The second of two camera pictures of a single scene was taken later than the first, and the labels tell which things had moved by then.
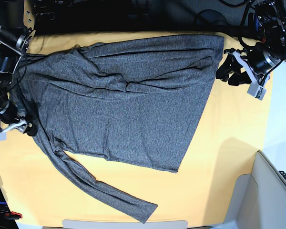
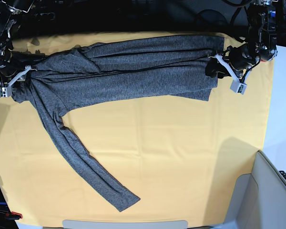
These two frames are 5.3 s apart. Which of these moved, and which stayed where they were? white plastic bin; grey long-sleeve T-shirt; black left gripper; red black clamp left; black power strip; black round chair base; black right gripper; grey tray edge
Moved: grey long-sleeve T-shirt; black right gripper; black left gripper
Stayed: white plastic bin; black round chair base; red black clamp left; black power strip; grey tray edge
